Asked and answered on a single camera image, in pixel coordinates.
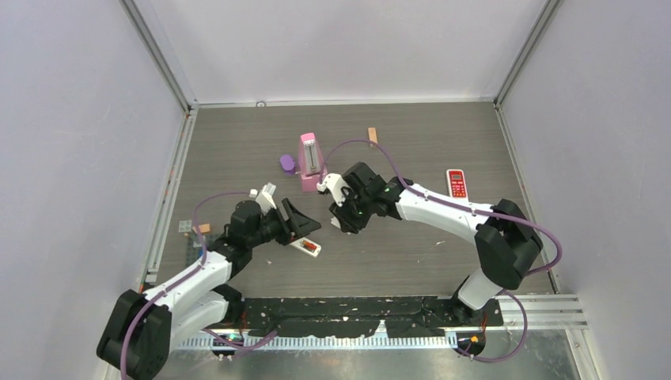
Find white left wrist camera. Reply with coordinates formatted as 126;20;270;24
248;182;277;214

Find small wooden block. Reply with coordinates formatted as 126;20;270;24
367;127;377;144

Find pink metronome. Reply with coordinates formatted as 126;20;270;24
298;133;328;192

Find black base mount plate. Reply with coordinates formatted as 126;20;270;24
214;295;503;338

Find grey building baseplate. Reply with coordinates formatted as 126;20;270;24
185;234;216;261

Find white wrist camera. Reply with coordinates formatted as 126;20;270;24
317;173;350;207
248;182;277;214

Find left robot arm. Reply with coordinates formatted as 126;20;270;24
96;197;321;379

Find purple round object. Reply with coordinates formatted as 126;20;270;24
279;154;297;176

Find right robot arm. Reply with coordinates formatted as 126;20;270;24
317;162;543;325

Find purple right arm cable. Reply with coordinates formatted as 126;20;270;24
318;139;564;364

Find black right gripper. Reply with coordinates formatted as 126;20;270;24
329;188;374;235

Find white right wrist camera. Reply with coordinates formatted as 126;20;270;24
317;173;350;207

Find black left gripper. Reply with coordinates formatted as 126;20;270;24
248;199;320;249

